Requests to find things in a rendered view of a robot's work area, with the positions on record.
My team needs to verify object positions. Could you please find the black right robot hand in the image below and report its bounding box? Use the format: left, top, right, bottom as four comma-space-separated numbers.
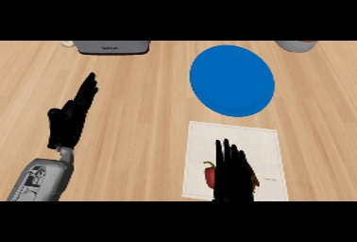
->
211, 138, 256, 202

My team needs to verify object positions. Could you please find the red bell pepper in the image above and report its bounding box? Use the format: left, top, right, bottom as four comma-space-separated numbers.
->
202, 160, 261, 194

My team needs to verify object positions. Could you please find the white placemat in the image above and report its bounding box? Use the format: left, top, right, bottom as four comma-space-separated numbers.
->
181, 120, 290, 202

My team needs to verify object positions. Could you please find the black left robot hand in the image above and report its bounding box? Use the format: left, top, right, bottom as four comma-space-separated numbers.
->
45, 72, 100, 150

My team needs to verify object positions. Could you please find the blue plate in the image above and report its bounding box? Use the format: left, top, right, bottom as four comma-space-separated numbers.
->
188, 44, 276, 118

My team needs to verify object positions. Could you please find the grey round pot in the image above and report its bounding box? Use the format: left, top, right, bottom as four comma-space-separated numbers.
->
273, 40, 318, 54

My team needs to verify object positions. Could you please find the grey appliance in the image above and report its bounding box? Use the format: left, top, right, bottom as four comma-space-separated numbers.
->
70, 40, 152, 56

